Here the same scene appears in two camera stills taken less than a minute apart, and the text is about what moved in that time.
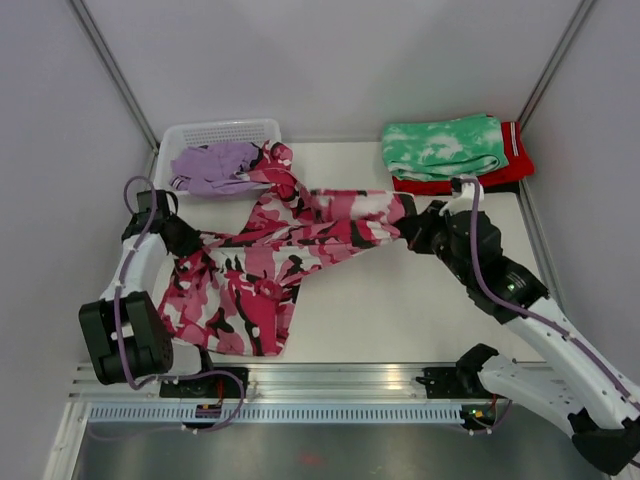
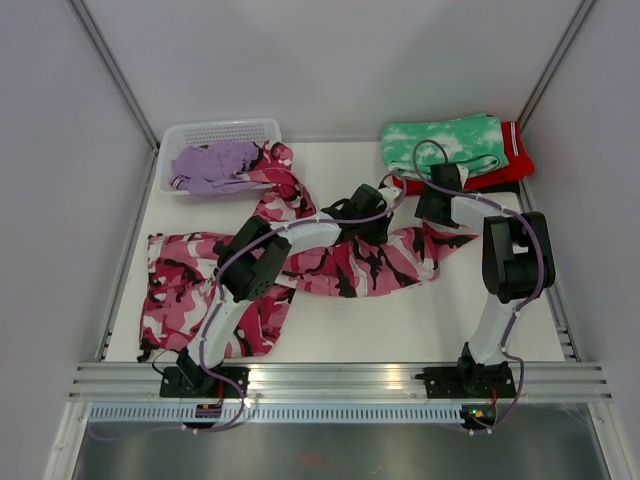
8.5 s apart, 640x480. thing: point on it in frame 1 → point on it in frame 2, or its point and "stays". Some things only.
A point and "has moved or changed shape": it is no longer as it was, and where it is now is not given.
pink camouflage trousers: (236, 290) has moved or changed shape
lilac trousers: (213, 169) stays
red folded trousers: (519, 165) stays
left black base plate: (208, 386) stays
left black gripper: (191, 243) → (381, 238)
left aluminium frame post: (86, 22) stays
